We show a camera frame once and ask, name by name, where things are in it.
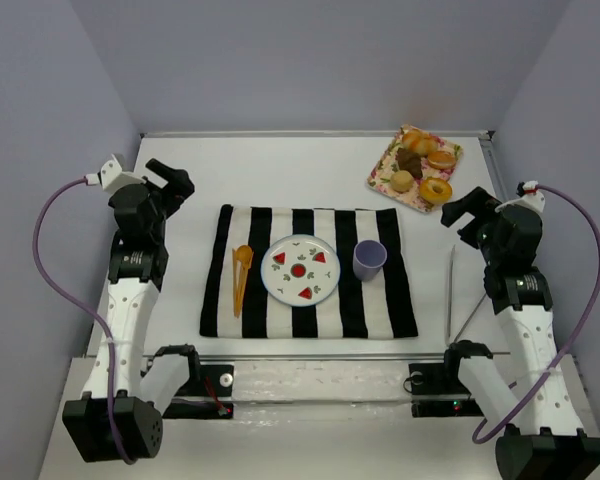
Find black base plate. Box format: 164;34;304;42
403;362;483;419
163;363;235;420

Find watermelon pattern white plate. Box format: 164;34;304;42
260;234;341;307

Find orange plastic spoon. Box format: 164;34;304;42
239;245;254;315

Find purple cable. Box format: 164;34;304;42
32;179;142;465
471;184;600;445

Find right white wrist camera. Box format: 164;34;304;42
495;181;545;214

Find metal tongs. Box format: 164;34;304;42
444;245;487;346

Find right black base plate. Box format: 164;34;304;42
403;362;483;419

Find chocolate pastry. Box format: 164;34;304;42
395;148;423;180

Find black white striped cloth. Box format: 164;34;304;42
199;204;418;340

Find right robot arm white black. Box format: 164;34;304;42
441;181;600;479

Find purple cup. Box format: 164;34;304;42
352;240;388;282

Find floral square tray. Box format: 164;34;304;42
366;124;464;213

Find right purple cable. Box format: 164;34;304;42
471;184;600;445

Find orange plastic fork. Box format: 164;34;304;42
232;245;244;317

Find cream sandwich bun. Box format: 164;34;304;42
427;150;457;170

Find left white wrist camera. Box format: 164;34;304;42
85;154;146;195

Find small round muffin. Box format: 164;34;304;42
390;170;414;193

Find glazed ring donut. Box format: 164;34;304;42
419;177;453;206

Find golden bread roll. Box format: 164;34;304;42
401;129;439;157

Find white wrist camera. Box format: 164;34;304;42
495;181;545;214
85;154;146;195

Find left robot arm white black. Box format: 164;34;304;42
62;159;199;464

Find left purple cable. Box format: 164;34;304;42
32;179;142;465

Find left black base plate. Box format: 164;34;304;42
163;363;235;420

